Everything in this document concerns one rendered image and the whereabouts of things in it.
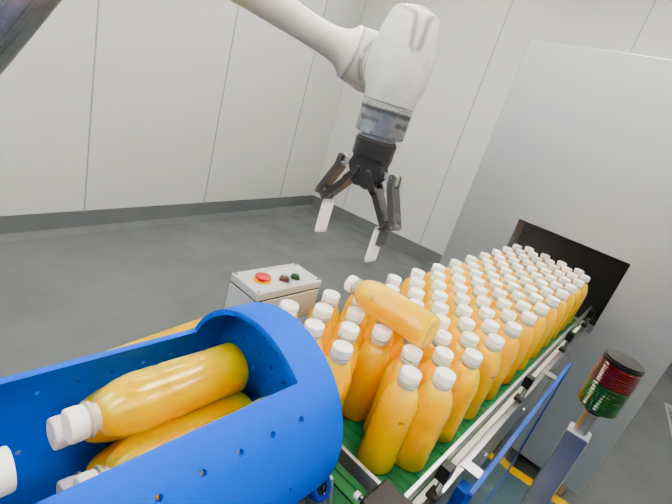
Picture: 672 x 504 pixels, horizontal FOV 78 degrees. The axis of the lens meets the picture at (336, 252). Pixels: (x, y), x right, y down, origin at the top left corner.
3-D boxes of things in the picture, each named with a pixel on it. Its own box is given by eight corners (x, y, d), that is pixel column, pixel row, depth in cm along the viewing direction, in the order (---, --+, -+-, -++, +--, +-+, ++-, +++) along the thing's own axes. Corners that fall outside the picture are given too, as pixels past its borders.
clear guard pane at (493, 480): (384, 645, 92) (468, 494, 75) (505, 471, 151) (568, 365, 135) (385, 648, 92) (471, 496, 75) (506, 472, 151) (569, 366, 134)
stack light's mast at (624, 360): (557, 426, 75) (602, 354, 69) (566, 413, 80) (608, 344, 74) (594, 451, 71) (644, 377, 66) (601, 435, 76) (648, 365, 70)
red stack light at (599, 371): (587, 378, 71) (598, 359, 70) (594, 366, 76) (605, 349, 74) (628, 402, 67) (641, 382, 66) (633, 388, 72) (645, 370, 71)
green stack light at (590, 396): (573, 400, 73) (587, 378, 71) (581, 388, 78) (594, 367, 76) (613, 425, 69) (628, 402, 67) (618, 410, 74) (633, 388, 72)
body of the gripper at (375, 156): (347, 128, 74) (333, 178, 77) (384, 142, 69) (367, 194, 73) (372, 133, 80) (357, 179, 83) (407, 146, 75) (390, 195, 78)
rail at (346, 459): (243, 366, 89) (246, 355, 88) (246, 365, 89) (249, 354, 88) (390, 514, 66) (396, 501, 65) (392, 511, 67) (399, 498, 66)
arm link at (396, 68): (426, 116, 69) (403, 109, 81) (462, 13, 64) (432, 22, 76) (365, 97, 67) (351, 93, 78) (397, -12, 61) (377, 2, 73)
